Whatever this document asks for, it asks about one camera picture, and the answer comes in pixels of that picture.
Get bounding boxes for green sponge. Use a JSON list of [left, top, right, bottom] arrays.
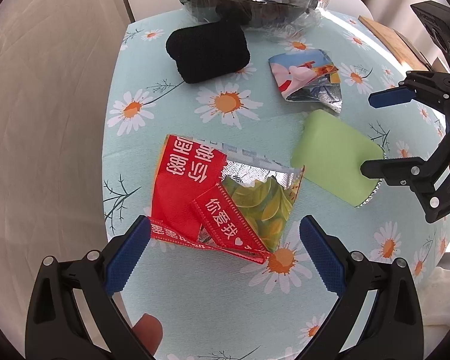
[[290, 110, 385, 207]]

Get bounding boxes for pink blue snack wrapper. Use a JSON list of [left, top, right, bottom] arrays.
[[268, 49, 342, 114]]

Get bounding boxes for red snack wrapper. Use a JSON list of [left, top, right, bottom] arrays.
[[150, 135, 305, 264]]

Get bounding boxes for wooden cutting board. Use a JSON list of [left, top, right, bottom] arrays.
[[358, 16, 433, 71]]

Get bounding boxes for white chair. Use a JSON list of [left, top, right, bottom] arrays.
[[328, 0, 373, 20]]

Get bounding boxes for daisy print tablecloth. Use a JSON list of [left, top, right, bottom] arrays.
[[102, 10, 450, 359]]

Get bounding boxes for black cloth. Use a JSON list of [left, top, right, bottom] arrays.
[[166, 20, 250, 84]]

